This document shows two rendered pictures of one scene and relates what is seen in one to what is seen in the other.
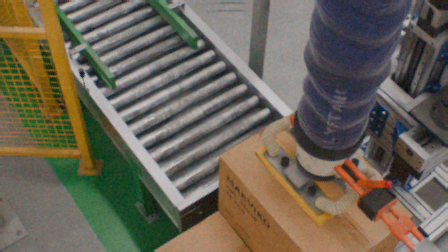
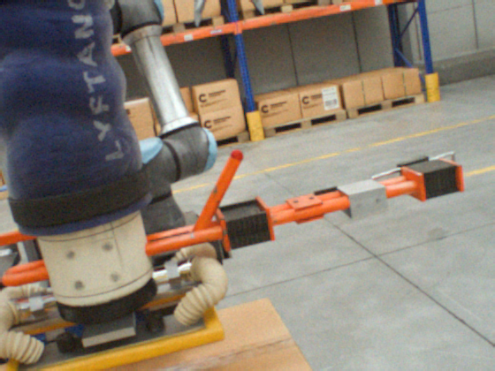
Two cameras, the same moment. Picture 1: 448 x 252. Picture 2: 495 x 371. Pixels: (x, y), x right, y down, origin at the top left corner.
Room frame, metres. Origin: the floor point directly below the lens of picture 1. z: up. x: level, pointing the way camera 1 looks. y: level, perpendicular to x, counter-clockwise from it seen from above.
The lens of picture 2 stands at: (0.42, 0.44, 1.50)
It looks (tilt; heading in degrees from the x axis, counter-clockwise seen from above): 14 degrees down; 305
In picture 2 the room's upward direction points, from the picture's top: 11 degrees counter-clockwise
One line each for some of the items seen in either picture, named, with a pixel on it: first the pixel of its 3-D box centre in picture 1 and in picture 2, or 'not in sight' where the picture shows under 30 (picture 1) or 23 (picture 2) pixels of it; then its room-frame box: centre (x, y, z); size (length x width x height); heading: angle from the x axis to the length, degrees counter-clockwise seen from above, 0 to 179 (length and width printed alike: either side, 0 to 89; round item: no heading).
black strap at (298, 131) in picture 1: (330, 124); (80, 191); (1.18, -0.19, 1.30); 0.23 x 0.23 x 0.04
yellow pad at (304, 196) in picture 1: (297, 178); (111, 338); (1.12, -0.12, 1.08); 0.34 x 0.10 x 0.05; 43
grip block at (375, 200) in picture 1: (377, 201); (243, 223); (1.00, -0.36, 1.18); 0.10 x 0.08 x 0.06; 133
